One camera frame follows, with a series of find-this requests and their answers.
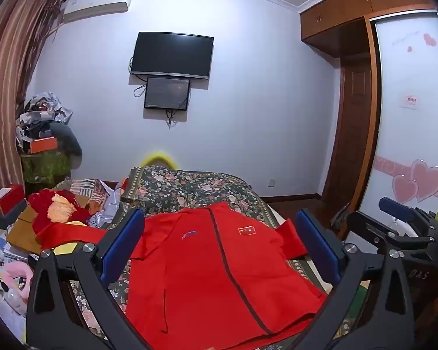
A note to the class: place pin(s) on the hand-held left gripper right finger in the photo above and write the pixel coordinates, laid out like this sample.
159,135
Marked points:
319,244

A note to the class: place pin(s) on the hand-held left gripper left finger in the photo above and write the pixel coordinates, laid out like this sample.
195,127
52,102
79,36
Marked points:
122,244

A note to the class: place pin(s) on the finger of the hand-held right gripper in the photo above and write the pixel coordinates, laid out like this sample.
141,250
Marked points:
390,204
365,226

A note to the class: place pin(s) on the red zip jacket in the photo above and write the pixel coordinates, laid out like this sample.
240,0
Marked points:
211,269

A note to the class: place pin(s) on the grey cloth heap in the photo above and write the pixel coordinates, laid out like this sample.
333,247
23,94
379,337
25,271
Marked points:
339,217

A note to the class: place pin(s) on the patchwork cloth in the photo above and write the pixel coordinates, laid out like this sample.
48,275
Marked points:
84,189

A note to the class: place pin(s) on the red plush toy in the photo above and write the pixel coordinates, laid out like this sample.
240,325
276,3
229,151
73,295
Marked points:
58,207

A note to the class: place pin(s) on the brown wooden door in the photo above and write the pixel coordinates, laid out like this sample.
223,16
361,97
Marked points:
350,127

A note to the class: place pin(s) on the dark floral blanket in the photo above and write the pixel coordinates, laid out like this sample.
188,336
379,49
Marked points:
189,189

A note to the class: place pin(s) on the white heart-print sliding door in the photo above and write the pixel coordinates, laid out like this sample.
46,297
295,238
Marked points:
412,116

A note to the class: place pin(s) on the yellow plush object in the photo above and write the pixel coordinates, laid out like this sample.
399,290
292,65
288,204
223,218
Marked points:
158,159

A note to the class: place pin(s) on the brown cardboard box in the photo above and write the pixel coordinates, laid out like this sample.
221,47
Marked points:
22,233

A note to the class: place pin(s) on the green patterned cloth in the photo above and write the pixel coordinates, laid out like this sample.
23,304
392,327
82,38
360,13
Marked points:
45,167

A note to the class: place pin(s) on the pink soft item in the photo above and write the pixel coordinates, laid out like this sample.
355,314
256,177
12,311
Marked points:
18,275

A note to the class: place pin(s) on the grey pillow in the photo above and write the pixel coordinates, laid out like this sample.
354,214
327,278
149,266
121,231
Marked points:
71,142

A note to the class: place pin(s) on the red box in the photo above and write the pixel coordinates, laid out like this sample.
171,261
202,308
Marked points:
11,195

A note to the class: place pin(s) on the orange box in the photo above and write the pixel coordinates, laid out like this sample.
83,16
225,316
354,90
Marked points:
43,145

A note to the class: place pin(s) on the pile of clutter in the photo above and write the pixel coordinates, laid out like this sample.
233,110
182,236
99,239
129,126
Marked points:
40,113

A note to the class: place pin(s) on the wooden overhead cabinet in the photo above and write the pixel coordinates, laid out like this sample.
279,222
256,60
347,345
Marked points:
335,25

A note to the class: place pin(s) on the striped brown curtain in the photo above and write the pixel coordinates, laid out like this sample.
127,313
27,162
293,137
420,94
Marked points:
11,80

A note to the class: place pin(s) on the white air conditioner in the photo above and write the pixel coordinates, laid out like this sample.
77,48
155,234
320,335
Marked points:
95,5

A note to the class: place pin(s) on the small black wall monitor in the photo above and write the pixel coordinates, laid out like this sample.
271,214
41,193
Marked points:
167,93

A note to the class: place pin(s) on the large black wall television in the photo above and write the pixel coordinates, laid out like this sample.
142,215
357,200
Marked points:
171,54

